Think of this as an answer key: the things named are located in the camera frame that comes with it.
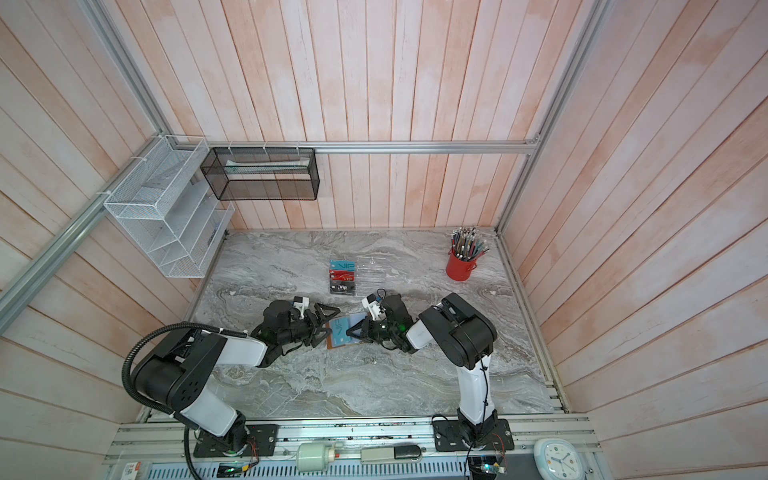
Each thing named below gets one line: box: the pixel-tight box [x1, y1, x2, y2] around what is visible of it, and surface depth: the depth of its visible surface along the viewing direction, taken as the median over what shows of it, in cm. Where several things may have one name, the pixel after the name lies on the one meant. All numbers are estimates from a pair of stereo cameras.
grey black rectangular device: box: [360, 445, 423, 463], surface depth 69 cm
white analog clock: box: [533, 438, 586, 480], surface depth 70 cm
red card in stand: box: [329, 270, 355, 281], surface depth 103 cm
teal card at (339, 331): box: [329, 317, 352, 348], surface depth 93 cm
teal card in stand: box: [329, 259, 355, 271], surface depth 103 cm
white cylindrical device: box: [296, 442, 335, 473], surface depth 66 cm
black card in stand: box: [330, 281, 356, 295], surface depth 103 cm
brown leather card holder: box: [325, 322, 346, 349], surface depth 92 cm
